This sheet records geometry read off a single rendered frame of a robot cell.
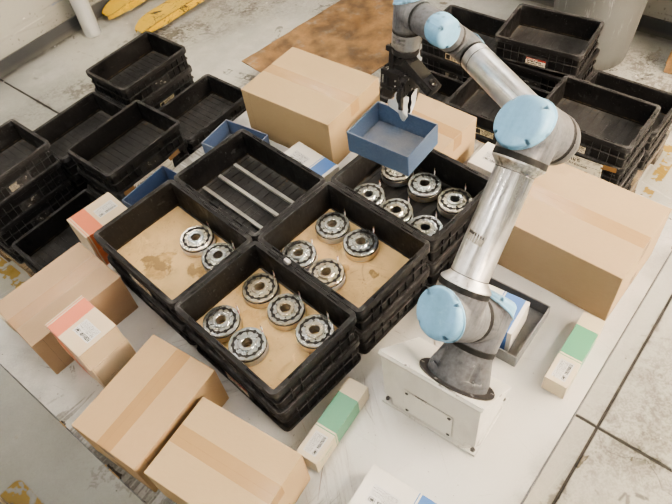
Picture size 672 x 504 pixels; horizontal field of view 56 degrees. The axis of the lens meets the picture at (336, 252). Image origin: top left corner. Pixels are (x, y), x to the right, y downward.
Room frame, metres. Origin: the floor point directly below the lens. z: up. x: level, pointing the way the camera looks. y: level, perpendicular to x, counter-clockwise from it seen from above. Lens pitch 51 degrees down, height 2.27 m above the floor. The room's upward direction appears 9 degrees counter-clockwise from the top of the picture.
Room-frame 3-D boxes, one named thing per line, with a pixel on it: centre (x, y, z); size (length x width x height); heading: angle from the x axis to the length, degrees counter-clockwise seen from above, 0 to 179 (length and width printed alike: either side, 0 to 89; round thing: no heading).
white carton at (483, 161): (1.47, -0.59, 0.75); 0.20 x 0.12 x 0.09; 42
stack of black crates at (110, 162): (2.18, 0.81, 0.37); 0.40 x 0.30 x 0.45; 134
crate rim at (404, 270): (1.13, -0.02, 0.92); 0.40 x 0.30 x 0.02; 39
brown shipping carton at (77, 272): (1.18, 0.82, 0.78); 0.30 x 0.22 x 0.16; 131
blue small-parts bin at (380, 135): (1.33, -0.20, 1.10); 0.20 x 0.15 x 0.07; 46
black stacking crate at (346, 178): (1.33, -0.25, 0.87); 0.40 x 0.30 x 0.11; 39
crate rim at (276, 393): (0.94, 0.21, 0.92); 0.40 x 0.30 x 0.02; 39
